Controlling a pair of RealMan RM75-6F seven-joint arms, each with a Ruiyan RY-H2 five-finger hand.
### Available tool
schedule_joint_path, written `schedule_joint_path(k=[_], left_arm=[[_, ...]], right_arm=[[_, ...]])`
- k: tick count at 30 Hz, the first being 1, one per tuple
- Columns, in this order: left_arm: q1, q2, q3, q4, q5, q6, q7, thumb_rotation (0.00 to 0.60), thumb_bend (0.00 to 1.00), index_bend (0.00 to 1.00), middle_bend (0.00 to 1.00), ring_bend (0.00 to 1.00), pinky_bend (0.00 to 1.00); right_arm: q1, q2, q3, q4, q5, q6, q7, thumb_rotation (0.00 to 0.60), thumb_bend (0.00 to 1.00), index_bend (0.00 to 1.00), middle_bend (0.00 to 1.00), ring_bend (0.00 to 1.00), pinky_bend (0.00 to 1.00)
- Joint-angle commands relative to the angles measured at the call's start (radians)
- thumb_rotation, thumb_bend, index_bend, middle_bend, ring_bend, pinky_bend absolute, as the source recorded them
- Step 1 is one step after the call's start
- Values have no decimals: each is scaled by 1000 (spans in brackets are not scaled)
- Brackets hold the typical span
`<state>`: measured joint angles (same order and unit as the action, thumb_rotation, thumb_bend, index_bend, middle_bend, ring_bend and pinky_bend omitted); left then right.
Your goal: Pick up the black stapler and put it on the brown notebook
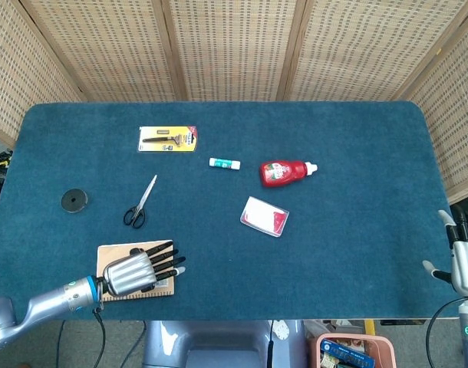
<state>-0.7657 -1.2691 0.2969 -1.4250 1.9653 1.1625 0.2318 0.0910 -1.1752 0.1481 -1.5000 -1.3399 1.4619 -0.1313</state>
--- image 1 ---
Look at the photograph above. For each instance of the tan spiral notebook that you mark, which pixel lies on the tan spiral notebook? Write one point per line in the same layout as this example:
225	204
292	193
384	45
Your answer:
111	255

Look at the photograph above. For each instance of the white green glue stick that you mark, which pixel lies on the white green glue stick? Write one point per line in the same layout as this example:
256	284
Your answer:
224	163

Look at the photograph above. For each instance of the woven rattan screen panel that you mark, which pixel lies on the woven rattan screen panel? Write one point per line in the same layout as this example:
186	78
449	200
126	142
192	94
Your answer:
368	50
19	69
234	50
111	50
456	115

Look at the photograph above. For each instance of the blue carpet table mat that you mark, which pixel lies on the blue carpet table mat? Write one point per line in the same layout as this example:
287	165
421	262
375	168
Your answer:
333	249

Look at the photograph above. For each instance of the blue printed box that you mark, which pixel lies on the blue printed box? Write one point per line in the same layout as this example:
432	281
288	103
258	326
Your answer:
347	354

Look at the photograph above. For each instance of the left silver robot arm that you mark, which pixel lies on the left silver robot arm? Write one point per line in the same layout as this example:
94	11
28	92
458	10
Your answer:
46	303

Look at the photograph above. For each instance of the yellow post under table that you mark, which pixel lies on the yellow post under table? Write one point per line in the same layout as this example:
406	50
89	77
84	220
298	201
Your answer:
369	326

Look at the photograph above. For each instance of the black tape roll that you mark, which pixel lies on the black tape roll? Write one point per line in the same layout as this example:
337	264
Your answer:
74	200

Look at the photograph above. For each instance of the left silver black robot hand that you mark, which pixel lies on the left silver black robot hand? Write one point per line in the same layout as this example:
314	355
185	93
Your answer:
132	270

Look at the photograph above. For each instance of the red bottle with white cap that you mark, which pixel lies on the red bottle with white cap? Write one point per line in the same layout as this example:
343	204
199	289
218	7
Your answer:
282	173

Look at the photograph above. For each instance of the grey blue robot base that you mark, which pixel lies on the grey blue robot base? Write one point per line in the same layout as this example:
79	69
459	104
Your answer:
218	345

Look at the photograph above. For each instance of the pink plastic basket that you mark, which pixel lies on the pink plastic basket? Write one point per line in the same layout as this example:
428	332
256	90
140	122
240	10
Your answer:
385	350

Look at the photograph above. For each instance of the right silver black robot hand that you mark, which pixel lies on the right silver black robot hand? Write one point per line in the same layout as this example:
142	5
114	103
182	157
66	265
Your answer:
464	264

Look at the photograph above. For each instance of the clear pouch with red card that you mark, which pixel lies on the clear pouch with red card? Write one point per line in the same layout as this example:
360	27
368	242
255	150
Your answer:
264	216

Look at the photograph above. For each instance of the packaged razor on yellow card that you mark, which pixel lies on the packaged razor on yellow card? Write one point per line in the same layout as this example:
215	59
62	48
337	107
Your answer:
168	138

